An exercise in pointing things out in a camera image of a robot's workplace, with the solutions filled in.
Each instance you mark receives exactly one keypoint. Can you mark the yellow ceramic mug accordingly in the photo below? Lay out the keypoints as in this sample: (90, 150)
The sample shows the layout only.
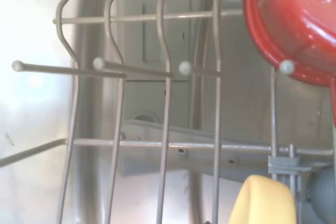
(262, 200)

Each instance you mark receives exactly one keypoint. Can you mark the red speckled enamel mug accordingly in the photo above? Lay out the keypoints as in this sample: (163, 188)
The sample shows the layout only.
(288, 24)

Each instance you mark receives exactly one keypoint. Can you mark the stainless steel dishwasher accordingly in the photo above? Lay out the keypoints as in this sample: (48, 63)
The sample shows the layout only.
(147, 37)

